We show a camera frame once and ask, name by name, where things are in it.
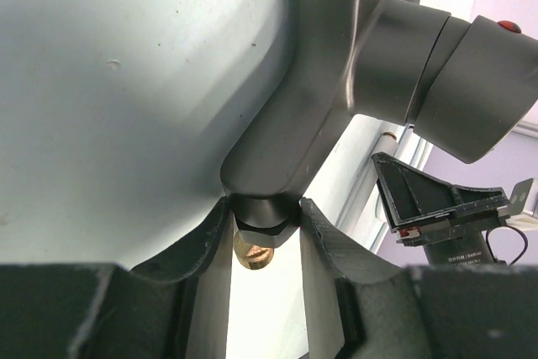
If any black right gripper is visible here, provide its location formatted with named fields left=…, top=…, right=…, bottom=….
left=372, top=152, right=525, bottom=265

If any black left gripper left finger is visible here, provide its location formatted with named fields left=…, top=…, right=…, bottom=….
left=1, top=198, right=233, bottom=358

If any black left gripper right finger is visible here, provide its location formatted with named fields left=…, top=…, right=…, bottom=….
left=300, top=198, right=537, bottom=358

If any dark grey faucet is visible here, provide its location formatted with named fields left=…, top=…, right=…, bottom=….
left=220, top=0, right=537, bottom=248

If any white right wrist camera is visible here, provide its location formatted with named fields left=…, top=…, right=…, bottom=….
left=507, top=178, right=538, bottom=231

